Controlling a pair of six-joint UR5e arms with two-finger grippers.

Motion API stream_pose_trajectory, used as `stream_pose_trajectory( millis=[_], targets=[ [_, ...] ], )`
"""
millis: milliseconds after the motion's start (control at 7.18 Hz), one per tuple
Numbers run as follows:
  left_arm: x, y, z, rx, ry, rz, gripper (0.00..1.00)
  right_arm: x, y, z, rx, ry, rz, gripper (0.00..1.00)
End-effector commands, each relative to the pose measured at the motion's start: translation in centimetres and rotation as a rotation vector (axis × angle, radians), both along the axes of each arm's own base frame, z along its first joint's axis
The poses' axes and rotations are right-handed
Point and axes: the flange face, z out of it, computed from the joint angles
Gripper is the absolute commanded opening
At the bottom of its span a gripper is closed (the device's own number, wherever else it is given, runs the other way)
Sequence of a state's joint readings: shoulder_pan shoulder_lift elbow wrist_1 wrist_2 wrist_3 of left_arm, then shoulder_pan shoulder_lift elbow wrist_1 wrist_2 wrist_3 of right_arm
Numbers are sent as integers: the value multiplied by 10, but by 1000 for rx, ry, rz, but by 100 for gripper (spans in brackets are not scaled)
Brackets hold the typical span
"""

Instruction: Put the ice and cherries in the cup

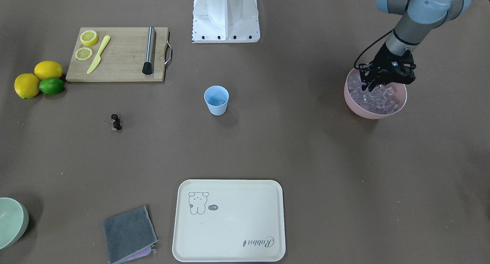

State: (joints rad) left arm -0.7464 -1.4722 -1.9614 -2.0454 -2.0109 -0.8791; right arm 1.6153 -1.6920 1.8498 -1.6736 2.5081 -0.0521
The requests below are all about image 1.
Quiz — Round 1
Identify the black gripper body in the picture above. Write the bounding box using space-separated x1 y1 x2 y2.
371 43 416 85

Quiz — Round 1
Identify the ice cube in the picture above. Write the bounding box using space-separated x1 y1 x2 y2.
210 99 227 107

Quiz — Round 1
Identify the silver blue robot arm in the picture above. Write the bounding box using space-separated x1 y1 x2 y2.
359 0 472 91

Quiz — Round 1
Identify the pile of ice cubes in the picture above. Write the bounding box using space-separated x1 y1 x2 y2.
347 72 399 115

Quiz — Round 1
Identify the blue plastic cup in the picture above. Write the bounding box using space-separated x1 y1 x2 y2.
204 85 229 116

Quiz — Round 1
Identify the pink bowl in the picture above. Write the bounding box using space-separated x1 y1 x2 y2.
344 67 407 120

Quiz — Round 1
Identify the cream rabbit tray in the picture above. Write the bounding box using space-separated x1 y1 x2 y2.
173 179 286 262

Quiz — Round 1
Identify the steel muddler black tip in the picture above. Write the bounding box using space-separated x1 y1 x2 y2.
142 26 157 75

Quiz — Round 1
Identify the bamboo cutting board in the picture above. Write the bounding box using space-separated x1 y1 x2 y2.
66 27 172 82

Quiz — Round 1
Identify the dark cherry pair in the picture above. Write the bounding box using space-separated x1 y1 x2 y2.
104 114 122 131

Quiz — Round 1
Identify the yellow plastic knife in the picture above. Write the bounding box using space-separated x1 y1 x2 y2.
86 35 111 74

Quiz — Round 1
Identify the upper lemon half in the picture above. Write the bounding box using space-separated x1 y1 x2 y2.
79 30 98 46

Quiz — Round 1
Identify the lemon half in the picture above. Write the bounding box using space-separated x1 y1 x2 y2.
79 30 98 46
75 47 93 61

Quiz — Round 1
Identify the lower lemon half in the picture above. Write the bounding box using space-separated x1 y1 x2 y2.
75 47 93 61

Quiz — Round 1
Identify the grey folded cloth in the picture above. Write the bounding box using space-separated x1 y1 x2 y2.
103 205 158 264

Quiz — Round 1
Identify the green lime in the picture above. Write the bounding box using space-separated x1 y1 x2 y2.
38 77 64 95

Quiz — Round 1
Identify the upper yellow lemon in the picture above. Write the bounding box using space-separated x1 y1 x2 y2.
34 60 64 80

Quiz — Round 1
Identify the yellow lemon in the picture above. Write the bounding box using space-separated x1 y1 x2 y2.
34 60 64 80
14 73 40 99

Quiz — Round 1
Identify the lower yellow lemon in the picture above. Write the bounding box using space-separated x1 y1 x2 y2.
14 73 40 99

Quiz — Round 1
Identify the mint green bowl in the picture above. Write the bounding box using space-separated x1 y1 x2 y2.
0 197 29 249

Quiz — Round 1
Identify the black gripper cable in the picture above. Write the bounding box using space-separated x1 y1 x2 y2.
353 30 395 69

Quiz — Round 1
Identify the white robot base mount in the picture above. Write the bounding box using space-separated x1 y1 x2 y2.
191 0 261 43

